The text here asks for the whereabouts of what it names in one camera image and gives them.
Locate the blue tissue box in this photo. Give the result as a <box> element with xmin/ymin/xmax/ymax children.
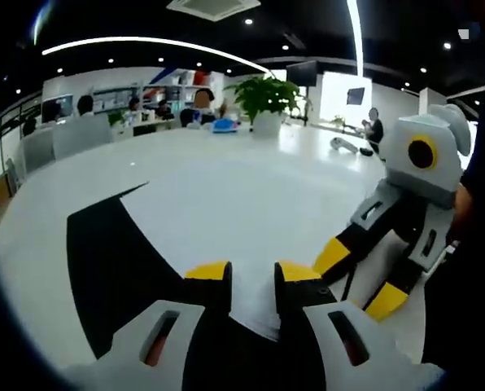
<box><xmin>212</xmin><ymin>118</ymin><xmax>238</xmax><ymax>134</ymax></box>

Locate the small hanging screen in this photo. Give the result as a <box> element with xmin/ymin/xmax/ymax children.
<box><xmin>346</xmin><ymin>86</ymin><xmax>367</xmax><ymax>105</ymax></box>

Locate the hanging black screen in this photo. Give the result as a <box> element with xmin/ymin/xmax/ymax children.
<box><xmin>286</xmin><ymin>60</ymin><xmax>318</xmax><ymax>86</ymax></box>

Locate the white handheld device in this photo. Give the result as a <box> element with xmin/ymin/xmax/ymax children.
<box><xmin>329</xmin><ymin>137</ymin><xmax>360</xmax><ymax>155</ymax></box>

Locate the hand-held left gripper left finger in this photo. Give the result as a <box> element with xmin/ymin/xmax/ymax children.
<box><xmin>63</xmin><ymin>260</ymin><xmax>234</xmax><ymax>391</ymax></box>

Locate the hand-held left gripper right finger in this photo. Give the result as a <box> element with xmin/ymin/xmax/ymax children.
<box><xmin>273</xmin><ymin>260</ymin><xmax>445</xmax><ymax>391</ymax></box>

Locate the black desk mat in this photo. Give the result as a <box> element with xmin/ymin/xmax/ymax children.
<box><xmin>66</xmin><ymin>181</ymin><xmax>358</xmax><ymax>362</ymax></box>

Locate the white plant pot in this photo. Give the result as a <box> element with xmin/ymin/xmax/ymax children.
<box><xmin>251</xmin><ymin>112</ymin><xmax>285</xmax><ymax>138</ymax></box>

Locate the ceiling air vent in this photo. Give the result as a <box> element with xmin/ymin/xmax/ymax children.
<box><xmin>164</xmin><ymin>0</ymin><xmax>263</xmax><ymax>22</ymax></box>

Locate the green leafy plant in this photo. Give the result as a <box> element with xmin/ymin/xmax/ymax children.
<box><xmin>223</xmin><ymin>76</ymin><xmax>304</xmax><ymax>125</ymax></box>

